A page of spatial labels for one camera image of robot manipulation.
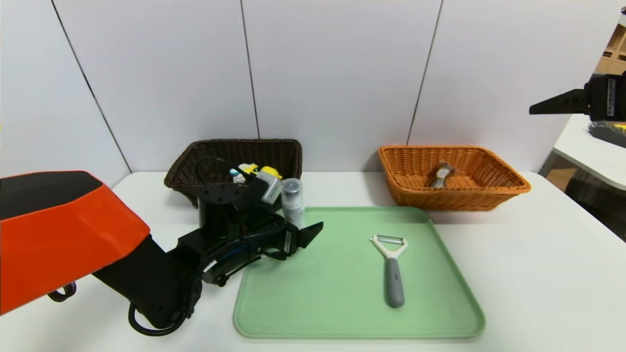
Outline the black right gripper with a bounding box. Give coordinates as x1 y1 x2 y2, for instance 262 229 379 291
529 70 626 122

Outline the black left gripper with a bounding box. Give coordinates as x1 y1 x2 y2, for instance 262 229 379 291
242 220 324 268

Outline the frosted clear plastic bottle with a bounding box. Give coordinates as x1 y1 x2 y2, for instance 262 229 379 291
281 178 307 230

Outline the yellow duck toy car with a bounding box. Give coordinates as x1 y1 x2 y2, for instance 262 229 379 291
229 163 283 184

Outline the chocolate candy pack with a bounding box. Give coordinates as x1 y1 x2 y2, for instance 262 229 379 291
428 161 456 189

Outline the dark brown wicker basket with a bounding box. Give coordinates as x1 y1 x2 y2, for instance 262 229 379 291
164 139 303 210

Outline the orange wicker basket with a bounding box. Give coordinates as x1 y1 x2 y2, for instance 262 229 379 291
378 145 532 212

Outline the black bristle brush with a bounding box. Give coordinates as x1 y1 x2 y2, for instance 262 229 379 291
588 122 626 148

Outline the white side table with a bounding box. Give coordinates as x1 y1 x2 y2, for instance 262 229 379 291
538 115 626 192

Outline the wooden shelf unit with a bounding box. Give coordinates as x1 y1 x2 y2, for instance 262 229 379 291
594 20 626 76

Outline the green plastic tray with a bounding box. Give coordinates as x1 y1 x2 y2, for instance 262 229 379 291
234 206 486 339

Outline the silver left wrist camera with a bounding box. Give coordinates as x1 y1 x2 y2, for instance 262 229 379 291
258 171 283 204

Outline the white peeler grey handle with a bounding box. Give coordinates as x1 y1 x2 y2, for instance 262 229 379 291
370 235 408 308

